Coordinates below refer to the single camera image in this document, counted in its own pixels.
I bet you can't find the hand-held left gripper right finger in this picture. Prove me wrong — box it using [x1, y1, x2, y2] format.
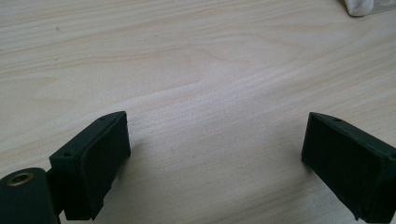
[301, 111, 396, 224]

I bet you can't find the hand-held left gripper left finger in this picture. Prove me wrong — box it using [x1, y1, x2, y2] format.
[49, 110, 132, 221]

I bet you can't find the white cloth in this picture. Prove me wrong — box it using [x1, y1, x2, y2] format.
[339, 0, 396, 18]

